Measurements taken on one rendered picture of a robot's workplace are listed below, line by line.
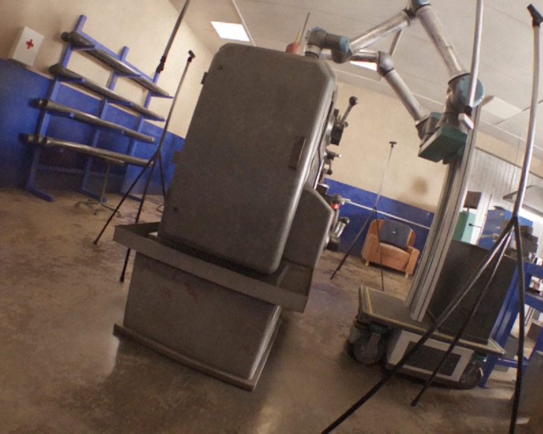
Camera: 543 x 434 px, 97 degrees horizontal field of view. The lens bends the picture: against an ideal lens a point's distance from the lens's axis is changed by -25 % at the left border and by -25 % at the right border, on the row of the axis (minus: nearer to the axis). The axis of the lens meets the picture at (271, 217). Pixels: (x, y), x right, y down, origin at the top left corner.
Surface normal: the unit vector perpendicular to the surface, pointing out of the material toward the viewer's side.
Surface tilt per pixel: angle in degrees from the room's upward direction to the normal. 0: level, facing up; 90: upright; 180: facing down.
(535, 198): 82
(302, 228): 90
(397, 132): 90
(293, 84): 90
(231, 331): 90
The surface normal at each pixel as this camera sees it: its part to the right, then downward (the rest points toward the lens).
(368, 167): -0.17, 0.04
